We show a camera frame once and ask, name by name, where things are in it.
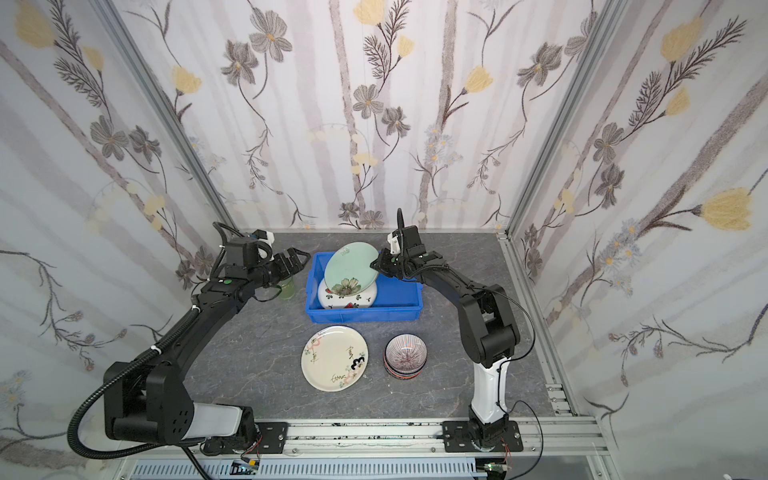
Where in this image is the green flower plate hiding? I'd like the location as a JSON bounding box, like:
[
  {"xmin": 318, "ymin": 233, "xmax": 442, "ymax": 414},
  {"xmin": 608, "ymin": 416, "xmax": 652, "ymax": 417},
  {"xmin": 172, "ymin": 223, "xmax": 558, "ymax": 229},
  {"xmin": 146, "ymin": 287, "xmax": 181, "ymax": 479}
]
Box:
[{"xmin": 324, "ymin": 242, "xmax": 378, "ymax": 297}]

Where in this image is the white watermelon plate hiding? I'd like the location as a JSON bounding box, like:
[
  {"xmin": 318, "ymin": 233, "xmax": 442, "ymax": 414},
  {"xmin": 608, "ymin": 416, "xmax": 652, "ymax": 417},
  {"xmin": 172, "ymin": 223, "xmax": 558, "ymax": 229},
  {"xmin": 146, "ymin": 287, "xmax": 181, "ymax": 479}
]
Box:
[{"xmin": 317, "ymin": 279, "xmax": 378, "ymax": 309}]

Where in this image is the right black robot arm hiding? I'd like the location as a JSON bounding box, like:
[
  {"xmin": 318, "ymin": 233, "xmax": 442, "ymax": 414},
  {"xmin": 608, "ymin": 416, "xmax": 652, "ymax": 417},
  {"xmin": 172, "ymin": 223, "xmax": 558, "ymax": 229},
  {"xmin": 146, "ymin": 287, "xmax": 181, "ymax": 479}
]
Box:
[{"xmin": 371, "ymin": 211, "xmax": 521, "ymax": 450}]

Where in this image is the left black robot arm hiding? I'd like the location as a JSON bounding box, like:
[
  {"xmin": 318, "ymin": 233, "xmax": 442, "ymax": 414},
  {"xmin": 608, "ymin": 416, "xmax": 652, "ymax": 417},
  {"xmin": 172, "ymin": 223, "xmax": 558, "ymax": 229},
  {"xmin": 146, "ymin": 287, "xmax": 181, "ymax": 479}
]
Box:
[{"xmin": 66, "ymin": 222, "xmax": 311, "ymax": 460}]

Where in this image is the blue plastic bin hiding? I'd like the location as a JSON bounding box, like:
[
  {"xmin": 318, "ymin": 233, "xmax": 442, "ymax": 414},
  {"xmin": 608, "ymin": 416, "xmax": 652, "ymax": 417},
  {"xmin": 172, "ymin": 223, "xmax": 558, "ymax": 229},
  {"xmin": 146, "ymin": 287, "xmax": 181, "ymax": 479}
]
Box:
[{"xmin": 305, "ymin": 252, "xmax": 424, "ymax": 324}]

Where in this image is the green glass cup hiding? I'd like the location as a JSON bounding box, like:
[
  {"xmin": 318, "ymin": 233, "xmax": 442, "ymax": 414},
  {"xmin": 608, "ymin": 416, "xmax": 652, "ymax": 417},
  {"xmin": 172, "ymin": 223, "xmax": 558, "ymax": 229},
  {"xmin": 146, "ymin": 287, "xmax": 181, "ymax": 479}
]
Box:
[{"xmin": 278, "ymin": 277, "xmax": 296, "ymax": 301}]

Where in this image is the purple striped top bowl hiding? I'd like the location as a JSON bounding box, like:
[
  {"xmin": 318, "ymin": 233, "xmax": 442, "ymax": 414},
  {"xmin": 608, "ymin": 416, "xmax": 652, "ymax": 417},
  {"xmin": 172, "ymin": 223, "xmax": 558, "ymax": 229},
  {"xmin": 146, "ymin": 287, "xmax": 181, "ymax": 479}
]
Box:
[{"xmin": 384, "ymin": 333, "xmax": 428, "ymax": 373}]

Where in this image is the cream plum blossom plate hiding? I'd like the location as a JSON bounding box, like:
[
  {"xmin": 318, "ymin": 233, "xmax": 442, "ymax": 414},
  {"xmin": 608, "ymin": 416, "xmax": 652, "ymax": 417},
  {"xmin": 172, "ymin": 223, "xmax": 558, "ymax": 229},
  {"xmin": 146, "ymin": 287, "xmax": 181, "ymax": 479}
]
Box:
[{"xmin": 300, "ymin": 326, "xmax": 369, "ymax": 392}]

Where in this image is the red patterned bottom bowl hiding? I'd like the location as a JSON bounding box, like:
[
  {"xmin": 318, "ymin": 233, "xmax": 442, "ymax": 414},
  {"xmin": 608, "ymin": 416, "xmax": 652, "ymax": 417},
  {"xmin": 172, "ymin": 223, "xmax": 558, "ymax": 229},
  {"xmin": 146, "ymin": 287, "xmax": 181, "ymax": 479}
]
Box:
[{"xmin": 384, "ymin": 361, "xmax": 423, "ymax": 380}]

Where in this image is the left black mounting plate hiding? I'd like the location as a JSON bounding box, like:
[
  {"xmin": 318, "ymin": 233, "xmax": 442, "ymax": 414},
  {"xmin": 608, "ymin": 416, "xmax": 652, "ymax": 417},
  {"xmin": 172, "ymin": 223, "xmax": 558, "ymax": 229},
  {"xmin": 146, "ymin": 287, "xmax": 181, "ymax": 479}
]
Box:
[{"xmin": 200, "ymin": 420, "xmax": 288, "ymax": 456}]

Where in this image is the black mounting plate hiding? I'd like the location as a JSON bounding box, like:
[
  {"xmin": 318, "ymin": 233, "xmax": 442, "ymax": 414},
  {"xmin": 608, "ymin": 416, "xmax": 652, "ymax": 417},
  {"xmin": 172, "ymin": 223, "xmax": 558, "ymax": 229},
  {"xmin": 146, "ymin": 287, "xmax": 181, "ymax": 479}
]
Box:
[
  {"xmin": 440, "ymin": 419, "xmax": 524, "ymax": 453},
  {"xmin": 200, "ymin": 420, "xmax": 288, "ymax": 456}
]

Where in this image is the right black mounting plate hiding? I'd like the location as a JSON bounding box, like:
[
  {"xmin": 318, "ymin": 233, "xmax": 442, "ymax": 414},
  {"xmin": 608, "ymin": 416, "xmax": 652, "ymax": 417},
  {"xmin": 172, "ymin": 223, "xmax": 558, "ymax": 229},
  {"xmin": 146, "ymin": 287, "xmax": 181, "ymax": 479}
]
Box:
[{"xmin": 440, "ymin": 419, "xmax": 524, "ymax": 453}]

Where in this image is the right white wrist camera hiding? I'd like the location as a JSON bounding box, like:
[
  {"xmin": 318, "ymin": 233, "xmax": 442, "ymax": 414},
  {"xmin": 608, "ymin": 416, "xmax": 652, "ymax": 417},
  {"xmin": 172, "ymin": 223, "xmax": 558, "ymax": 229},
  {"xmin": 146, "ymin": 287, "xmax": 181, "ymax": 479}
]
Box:
[{"xmin": 387, "ymin": 232, "xmax": 401, "ymax": 256}]

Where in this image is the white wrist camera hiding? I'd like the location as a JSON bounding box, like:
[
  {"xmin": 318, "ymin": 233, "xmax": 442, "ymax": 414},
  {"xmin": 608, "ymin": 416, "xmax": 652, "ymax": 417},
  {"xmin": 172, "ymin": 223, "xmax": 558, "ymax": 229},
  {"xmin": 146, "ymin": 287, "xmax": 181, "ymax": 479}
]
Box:
[
  {"xmin": 387, "ymin": 232, "xmax": 401, "ymax": 256},
  {"xmin": 250, "ymin": 229, "xmax": 275, "ymax": 260}
]

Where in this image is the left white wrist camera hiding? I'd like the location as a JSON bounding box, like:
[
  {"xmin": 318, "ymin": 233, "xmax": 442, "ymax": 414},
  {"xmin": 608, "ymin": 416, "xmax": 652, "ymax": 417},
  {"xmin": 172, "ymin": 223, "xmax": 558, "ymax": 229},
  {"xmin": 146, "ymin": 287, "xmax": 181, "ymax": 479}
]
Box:
[{"xmin": 250, "ymin": 229, "xmax": 275, "ymax": 260}]

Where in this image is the white slotted cable duct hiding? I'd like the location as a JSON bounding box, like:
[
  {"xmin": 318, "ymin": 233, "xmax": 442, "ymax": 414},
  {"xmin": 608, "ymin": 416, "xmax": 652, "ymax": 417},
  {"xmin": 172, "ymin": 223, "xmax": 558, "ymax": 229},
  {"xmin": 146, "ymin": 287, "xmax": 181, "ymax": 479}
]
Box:
[{"xmin": 128, "ymin": 458, "xmax": 487, "ymax": 480}]

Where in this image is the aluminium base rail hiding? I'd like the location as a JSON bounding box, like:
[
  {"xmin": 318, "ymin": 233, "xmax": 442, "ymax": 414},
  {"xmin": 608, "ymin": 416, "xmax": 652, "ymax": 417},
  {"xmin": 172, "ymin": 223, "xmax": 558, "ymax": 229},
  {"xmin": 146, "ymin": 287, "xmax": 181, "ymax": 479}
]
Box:
[{"xmin": 110, "ymin": 416, "xmax": 619, "ymax": 480}]

